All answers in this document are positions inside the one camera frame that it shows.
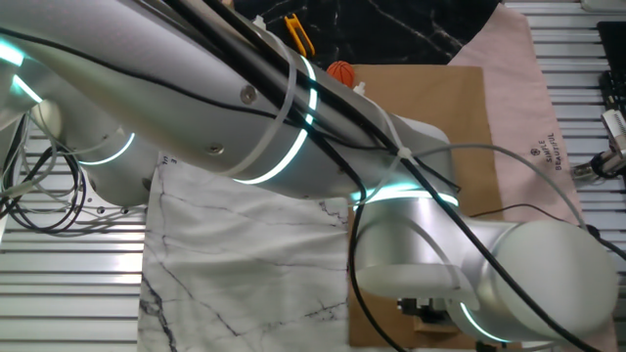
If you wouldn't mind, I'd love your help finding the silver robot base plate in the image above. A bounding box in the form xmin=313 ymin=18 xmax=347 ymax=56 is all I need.
xmin=65 ymin=185 xmax=148 ymax=222

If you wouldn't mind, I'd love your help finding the large wooden block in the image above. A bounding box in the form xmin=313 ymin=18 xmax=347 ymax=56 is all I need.
xmin=413 ymin=317 xmax=460 ymax=335

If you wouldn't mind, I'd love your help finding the brown cardboard sheet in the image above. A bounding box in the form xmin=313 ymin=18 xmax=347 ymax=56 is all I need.
xmin=347 ymin=65 xmax=522 ymax=351

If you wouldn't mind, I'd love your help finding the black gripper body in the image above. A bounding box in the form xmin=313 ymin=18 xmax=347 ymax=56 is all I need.
xmin=397 ymin=295 xmax=455 ymax=327

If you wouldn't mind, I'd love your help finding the silver depth camera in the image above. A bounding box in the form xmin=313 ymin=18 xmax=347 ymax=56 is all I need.
xmin=571 ymin=109 xmax=626 ymax=180

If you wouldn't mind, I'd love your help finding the orange toy basketball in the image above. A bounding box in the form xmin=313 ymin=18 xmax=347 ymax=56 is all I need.
xmin=326 ymin=61 xmax=356 ymax=89

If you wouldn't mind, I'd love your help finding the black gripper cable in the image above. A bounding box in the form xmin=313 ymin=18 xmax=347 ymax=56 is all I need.
xmin=163 ymin=0 xmax=605 ymax=352

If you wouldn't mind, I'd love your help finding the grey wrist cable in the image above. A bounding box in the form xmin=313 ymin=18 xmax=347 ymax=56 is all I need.
xmin=410 ymin=143 xmax=589 ymax=231

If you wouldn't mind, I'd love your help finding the marble pattern tablecloth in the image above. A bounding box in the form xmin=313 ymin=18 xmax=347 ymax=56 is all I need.
xmin=136 ymin=0 xmax=620 ymax=352

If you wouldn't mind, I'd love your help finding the black looped cable bundle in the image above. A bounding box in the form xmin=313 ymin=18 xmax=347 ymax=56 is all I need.
xmin=0 ymin=111 xmax=90 ymax=237

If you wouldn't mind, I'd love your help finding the yellow utility knife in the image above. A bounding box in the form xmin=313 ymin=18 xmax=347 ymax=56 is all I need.
xmin=284 ymin=13 xmax=317 ymax=59

